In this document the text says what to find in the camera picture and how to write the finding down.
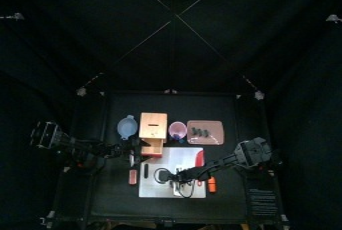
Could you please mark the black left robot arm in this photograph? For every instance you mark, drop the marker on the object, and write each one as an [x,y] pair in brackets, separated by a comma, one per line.
[67,142]

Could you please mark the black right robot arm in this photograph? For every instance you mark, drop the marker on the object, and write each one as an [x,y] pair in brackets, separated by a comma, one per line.
[247,152]

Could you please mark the white cutting board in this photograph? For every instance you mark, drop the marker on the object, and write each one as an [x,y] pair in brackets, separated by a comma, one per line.
[154,189]

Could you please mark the red toy knife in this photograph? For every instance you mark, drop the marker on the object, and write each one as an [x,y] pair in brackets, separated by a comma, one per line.
[201,159]

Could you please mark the dark sushi piece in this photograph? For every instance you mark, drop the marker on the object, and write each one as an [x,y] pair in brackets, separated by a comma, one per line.
[206,133]
[201,131]
[194,130]

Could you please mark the pink square plate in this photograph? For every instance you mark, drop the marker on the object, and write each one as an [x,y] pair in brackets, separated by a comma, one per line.
[214,129]

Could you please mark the wooden drawer with red front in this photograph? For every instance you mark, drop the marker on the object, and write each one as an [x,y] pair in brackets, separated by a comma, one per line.
[152,147]

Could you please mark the light blue bowl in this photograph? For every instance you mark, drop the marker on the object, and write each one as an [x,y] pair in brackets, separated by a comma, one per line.
[127,127]

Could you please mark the wooden box with slot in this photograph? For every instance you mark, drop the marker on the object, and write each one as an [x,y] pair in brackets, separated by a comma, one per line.
[152,125]

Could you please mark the salmon pink toy block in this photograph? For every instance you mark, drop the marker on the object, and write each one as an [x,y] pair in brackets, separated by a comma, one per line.
[132,176]

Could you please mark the orange toy piece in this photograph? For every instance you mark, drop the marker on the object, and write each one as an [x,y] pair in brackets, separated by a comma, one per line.
[211,184]

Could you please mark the small blue toy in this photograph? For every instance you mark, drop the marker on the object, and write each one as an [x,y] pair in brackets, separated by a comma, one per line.
[179,137]

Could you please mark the pink cup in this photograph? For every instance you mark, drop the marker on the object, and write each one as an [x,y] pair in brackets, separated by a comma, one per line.
[178,129]

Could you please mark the grey frame clamp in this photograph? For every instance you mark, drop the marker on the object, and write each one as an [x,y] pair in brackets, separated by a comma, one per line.
[80,91]
[170,91]
[259,95]
[333,18]
[16,16]

